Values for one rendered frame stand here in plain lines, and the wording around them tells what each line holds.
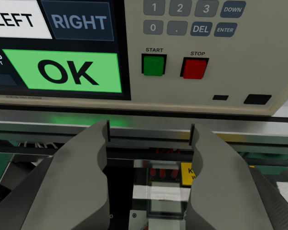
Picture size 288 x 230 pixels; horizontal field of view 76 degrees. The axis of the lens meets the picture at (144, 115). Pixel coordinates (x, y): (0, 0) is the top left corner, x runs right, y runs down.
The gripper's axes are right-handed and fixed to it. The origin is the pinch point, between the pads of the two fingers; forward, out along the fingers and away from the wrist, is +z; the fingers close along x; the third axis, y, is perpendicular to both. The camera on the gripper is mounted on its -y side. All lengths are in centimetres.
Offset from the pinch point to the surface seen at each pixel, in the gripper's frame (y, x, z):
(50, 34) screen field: -5.0, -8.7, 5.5
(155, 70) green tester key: -2.1, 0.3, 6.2
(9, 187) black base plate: 35, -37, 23
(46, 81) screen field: -0.2, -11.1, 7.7
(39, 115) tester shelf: 4.2, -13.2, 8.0
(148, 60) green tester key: -3.1, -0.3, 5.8
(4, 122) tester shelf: 4.8, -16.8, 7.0
